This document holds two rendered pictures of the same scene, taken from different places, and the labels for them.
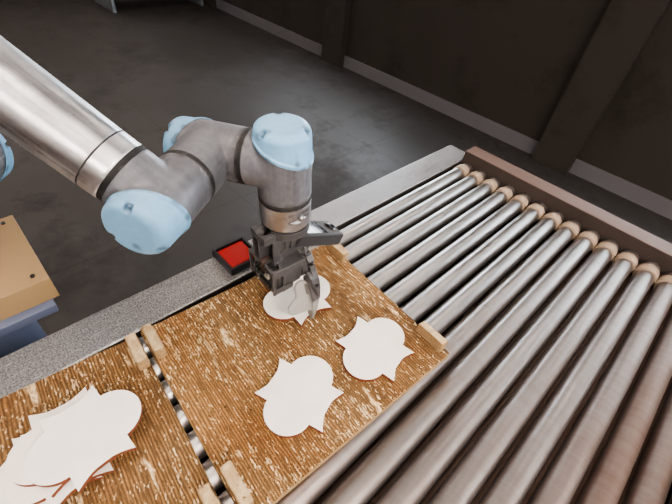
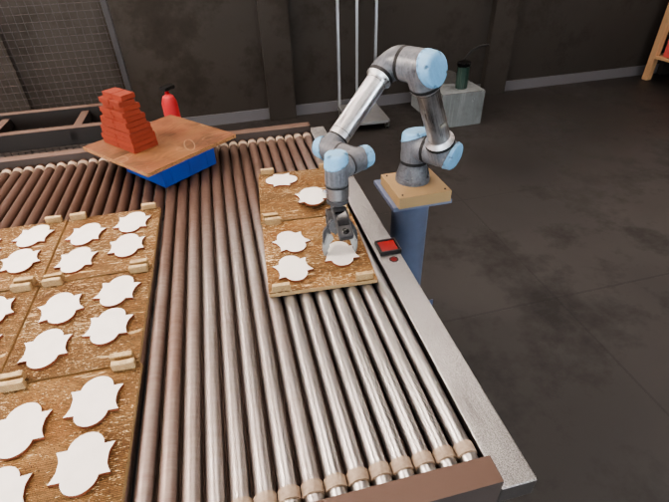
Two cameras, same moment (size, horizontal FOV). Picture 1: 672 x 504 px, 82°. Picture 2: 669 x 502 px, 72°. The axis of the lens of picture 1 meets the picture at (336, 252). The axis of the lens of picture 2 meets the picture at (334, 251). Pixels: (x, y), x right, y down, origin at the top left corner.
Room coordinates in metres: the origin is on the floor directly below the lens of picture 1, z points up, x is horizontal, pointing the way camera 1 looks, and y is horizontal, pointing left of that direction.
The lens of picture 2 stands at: (1.21, -0.96, 1.88)
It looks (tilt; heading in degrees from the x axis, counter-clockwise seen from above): 36 degrees down; 127
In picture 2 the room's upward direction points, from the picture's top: 2 degrees counter-clockwise
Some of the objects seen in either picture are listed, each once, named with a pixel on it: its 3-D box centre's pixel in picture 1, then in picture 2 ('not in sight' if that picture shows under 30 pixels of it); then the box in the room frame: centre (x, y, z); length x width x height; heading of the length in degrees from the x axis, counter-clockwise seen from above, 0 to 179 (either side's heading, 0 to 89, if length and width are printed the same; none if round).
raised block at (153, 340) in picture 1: (153, 340); not in sight; (0.33, 0.27, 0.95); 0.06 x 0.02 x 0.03; 45
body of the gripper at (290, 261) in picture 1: (283, 249); (337, 213); (0.45, 0.08, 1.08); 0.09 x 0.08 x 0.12; 136
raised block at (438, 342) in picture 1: (431, 335); (281, 287); (0.42, -0.19, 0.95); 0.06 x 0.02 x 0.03; 45
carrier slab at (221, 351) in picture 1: (298, 344); (315, 250); (0.38, 0.04, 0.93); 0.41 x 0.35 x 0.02; 135
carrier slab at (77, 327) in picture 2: not in sight; (84, 318); (0.02, -0.61, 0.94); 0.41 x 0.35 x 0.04; 138
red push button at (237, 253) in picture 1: (237, 255); (387, 246); (0.58, 0.21, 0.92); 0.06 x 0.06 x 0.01; 49
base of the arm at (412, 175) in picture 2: not in sight; (412, 168); (0.41, 0.71, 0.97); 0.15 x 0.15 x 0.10
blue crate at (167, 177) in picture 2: not in sight; (169, 157); (-0.61, 0.21, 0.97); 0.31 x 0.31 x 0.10; 89
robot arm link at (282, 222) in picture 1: (286, 209); (335, 192); (0.45, 0.08, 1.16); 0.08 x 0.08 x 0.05
